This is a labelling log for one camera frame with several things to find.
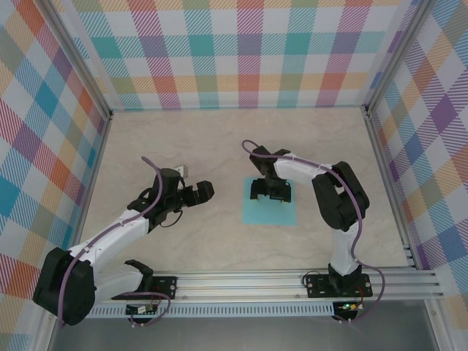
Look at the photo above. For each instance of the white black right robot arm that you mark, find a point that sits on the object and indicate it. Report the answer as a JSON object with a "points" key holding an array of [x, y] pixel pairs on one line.
{"points": [[343, 248]]}

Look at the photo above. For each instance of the grey metal panel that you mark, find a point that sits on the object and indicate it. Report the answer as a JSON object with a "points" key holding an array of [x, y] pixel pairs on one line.
{"points": [[237, 336]]}

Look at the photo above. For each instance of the aluminium frame post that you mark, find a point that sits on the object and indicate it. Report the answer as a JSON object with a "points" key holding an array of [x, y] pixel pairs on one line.
{"points": [[395, 55], [82, 55]]}

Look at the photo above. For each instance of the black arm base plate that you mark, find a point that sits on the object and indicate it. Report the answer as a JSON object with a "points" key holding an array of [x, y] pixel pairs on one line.
{"points": [[166, 287], [318, 285]]}

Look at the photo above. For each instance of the long aluminium base rail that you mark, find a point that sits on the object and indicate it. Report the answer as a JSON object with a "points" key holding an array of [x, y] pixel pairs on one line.
{"points": [[237, 285]]}

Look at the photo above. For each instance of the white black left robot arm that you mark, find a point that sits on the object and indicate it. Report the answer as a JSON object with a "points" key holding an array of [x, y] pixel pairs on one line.
{"points": [[109, 234]]}

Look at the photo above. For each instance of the aluminium table side rail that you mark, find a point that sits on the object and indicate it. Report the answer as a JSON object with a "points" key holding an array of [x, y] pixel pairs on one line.
{"points": [[96, 164], [408, 248]]}

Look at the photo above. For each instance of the dark circuit board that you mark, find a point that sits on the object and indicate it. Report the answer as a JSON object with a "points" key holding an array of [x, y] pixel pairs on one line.
{"points": [[140, 310]]}

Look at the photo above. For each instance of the aluminium frame strut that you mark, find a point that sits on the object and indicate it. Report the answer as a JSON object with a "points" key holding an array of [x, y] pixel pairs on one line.
{"points": [[437, 329], [44, 342]]}

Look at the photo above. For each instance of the circuit board with green light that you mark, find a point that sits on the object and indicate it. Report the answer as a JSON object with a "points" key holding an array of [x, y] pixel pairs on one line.
{"points": [[349, 306]]}

